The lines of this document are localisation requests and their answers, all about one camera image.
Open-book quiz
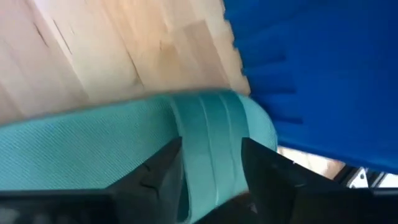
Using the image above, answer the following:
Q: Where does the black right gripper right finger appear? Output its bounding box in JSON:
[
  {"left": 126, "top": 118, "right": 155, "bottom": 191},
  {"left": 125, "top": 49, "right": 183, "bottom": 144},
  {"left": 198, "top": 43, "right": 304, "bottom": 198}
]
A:
[{"left": 242, "top": 138, "right": 398, "bottom": 224}]

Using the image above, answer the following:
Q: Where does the blue plastic bin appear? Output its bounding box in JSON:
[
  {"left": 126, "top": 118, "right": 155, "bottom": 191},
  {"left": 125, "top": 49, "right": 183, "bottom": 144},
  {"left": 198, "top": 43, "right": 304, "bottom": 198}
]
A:
[{"left": 223, "top": 0, "right": 398, "bottom": 175}]

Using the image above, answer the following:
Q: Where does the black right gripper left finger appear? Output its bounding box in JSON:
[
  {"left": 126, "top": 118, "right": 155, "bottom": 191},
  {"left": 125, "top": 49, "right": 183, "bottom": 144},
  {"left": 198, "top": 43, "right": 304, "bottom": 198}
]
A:
[{"left": 0, "top": 138, "right": 184, "bottom": 224}]

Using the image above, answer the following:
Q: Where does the green rubber slide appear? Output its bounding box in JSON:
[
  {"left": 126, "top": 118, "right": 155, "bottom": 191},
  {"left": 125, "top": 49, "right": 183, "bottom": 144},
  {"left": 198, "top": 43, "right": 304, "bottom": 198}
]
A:
[{"left": 0, "top": 90, "right": 279, "bottom": 224}]

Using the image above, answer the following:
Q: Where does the black aluminium frame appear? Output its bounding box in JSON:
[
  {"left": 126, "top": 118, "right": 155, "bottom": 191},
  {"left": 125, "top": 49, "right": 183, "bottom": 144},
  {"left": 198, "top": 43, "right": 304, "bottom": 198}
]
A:
[{"left": 335, "top": 166, "right": 398, "bottom": 190}]

